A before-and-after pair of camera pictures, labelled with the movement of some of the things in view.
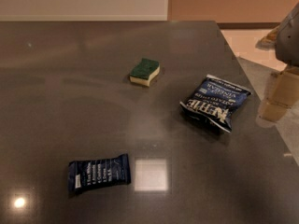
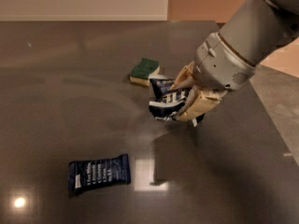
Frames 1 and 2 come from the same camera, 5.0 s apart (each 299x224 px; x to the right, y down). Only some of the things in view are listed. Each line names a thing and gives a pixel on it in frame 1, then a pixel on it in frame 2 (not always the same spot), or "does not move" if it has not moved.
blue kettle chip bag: [214, 103] to [165, 104]
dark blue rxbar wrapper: [99, 173] does not move
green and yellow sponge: [145, 72] does not move
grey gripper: [290, 42] to [221, 64]
